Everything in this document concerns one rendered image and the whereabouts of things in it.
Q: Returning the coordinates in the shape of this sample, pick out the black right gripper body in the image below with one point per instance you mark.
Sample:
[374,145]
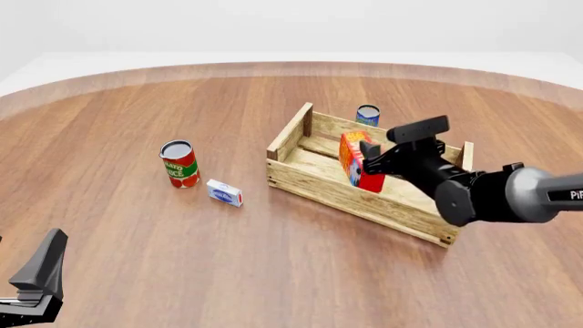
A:
[416,160]

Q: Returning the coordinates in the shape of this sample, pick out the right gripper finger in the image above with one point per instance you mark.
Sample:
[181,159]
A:
[378,165]
[370,149]

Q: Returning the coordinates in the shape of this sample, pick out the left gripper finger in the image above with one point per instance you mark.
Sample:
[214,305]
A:
[43,266]

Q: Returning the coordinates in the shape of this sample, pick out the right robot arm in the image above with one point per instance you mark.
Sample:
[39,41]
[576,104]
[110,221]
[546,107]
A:
[524,194]

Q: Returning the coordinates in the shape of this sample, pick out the small white blue box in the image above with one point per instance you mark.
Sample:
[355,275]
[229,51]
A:
[223,193]

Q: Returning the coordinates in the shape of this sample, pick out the red tomato sauce can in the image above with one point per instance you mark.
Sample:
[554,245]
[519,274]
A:
[182,169]

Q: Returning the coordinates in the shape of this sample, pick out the wooden slat tray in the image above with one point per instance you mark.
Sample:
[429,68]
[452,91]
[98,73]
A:
[314,171]

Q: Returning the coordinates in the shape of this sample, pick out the red orange printed box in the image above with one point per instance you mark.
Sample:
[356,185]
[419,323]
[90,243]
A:
[350,153]

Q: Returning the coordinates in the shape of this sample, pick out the blue printed tin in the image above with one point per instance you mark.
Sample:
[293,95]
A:
[367,118]

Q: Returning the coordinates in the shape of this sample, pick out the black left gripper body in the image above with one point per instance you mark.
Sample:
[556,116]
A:
[27,309]

